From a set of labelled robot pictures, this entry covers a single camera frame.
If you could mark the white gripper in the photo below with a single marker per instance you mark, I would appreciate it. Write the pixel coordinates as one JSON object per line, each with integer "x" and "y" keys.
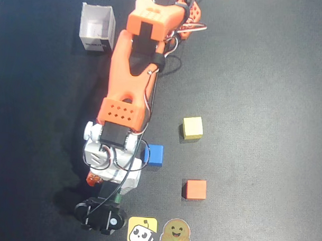
{"x": 127, "y": 180}

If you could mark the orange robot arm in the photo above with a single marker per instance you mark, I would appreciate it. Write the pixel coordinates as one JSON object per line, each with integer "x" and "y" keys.
{"x": 123, "y": 71}

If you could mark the orange robot base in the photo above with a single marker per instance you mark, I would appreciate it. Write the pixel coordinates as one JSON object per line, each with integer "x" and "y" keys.
{"x": 195, "y": 13}

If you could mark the green wooden cube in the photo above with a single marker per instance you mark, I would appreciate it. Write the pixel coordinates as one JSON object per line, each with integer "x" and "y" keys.
{"x": 117, "y": 199}

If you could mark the blue wooden cube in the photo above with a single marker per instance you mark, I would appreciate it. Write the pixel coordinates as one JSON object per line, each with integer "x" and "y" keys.
{"x": 155, "y": 154}

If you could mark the orange wooden cube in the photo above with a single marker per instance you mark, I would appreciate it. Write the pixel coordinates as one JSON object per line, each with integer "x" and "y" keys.
{"x": 196, "y": 189}

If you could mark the yellow wooden cube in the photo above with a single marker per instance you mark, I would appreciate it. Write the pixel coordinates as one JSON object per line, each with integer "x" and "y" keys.
{"x": 193, "y": 127}

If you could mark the yellow robot sticker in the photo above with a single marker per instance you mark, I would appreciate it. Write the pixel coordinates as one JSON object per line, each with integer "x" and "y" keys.
{"x": 142, "y": 230}

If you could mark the hugging face emoji sticker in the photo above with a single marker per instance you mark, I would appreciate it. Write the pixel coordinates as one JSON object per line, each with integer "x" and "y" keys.
{"x": 175, "y": 232}

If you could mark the white cardboard box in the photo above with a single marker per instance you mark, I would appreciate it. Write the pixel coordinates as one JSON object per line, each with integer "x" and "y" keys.
{"x": 96, "y": 25}

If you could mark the black fabric mat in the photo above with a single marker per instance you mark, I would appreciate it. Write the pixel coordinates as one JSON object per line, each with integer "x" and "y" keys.
{"x": 257, "y": 102}

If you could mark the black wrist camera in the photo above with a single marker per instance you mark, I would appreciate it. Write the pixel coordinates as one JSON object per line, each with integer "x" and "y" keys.
{"x": 99, "y": 217}

